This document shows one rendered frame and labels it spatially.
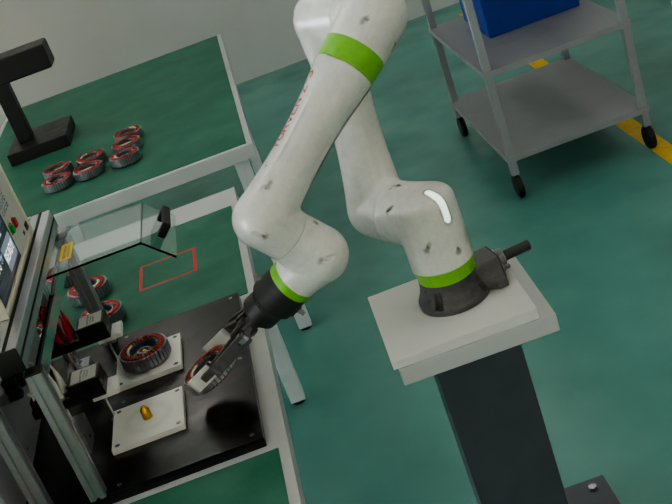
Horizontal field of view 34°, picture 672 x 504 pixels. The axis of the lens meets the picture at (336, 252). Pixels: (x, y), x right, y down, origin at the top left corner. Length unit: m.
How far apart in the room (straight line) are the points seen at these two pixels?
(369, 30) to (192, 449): 0.83
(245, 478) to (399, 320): 0.48
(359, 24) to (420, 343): 0.62
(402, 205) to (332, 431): 1.39
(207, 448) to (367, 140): 0.68
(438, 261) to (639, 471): 0.99
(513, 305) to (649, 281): 1.54
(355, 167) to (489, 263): 0.33
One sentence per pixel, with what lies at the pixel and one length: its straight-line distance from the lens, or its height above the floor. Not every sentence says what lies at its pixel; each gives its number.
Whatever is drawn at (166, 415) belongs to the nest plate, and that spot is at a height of 0.78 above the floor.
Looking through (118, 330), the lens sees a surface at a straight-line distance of 2.37.
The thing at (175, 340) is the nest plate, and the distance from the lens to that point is 2.45.
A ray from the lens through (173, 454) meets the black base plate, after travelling 2.08.
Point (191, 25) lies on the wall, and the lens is 7.35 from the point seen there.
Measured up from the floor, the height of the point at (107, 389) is 0.88.
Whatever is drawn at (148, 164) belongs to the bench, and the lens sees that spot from 3.83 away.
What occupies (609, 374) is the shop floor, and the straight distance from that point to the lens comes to 3.24.
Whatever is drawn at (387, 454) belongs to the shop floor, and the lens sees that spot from 3.18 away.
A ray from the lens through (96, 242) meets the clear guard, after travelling 2.35.
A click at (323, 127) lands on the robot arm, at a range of 1.92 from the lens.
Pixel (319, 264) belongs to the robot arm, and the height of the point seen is 1.03.
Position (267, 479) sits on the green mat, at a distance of 1.94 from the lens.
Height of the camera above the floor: 1.83
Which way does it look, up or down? 24 degrees down
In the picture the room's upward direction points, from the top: 20 degrees counter-clockwise
